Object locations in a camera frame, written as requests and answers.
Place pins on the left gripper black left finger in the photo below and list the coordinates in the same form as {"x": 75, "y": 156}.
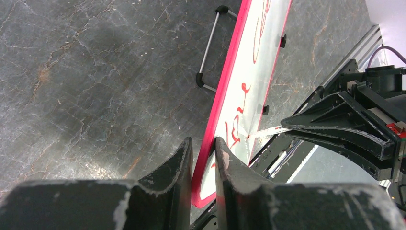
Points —
{"x": 161, "y": 200}

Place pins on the red capped whiteboard marker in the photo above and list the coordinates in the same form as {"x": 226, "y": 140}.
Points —
{"x": 268, "y": 132}

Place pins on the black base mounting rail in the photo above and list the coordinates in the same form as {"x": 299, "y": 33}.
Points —
{"x": 281, "y": 156}

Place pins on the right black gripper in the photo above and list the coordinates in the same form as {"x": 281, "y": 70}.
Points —
{"x": 365, "y": 122}

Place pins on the white slotted cable duct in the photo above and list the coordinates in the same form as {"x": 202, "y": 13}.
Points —
{"x": 302, "y": 164}

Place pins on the white board with pink rim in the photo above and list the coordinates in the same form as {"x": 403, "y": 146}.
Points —
{"x": 242, "y": 90}

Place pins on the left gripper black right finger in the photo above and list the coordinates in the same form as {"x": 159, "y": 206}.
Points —
{"x": 243, "y": 197}

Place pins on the black whiteboard clip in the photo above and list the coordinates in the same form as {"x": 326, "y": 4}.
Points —
{"x": 283, "y": 41}
{"x": 265, "y": 110}

